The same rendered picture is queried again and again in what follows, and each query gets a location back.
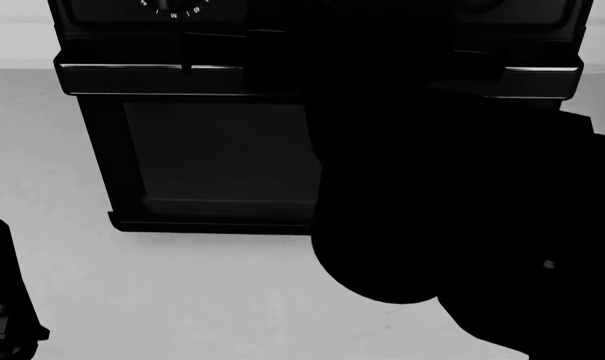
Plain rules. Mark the black toaster oven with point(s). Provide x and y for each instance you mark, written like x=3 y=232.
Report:
x=207 y=157

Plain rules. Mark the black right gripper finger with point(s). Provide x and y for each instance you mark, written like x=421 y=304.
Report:
x=186 y=52

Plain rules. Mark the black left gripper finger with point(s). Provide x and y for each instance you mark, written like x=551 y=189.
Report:
x=4 y=270

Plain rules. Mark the black timer dial knob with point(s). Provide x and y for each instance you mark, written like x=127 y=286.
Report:
x=174 y=5

